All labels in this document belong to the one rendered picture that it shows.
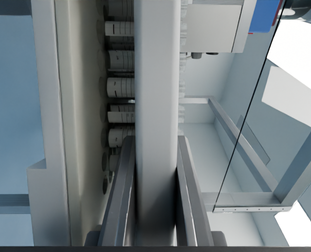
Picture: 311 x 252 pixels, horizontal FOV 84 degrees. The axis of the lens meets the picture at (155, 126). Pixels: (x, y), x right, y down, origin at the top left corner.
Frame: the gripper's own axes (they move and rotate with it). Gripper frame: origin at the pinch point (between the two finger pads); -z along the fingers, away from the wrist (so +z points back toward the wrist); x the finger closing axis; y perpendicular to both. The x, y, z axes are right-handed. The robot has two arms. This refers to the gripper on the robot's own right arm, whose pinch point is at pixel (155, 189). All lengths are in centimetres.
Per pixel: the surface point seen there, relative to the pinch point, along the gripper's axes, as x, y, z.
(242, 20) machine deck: -21.0, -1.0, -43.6
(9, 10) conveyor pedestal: 43, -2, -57
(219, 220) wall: -117, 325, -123
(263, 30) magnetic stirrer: -29, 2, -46
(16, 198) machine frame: 60, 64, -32
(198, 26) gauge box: -10.6, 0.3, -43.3
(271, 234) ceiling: -181, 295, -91
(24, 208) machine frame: 55, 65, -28
